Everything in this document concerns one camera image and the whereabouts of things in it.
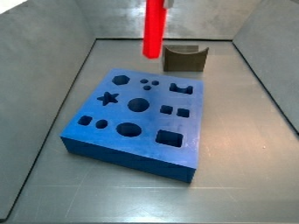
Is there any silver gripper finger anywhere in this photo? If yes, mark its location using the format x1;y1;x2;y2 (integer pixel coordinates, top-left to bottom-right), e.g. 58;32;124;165
163;0;174;9

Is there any red hexagonal prism block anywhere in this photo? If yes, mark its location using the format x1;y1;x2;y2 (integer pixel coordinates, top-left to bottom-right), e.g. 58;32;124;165
143;0;167;59

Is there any blue foam shape-sorter board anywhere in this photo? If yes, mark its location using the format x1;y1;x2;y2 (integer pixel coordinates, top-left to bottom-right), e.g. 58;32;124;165
60;68;203;183

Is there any black curved cradle stand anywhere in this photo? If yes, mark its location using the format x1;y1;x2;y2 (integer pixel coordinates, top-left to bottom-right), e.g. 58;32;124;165
163;45;210;72

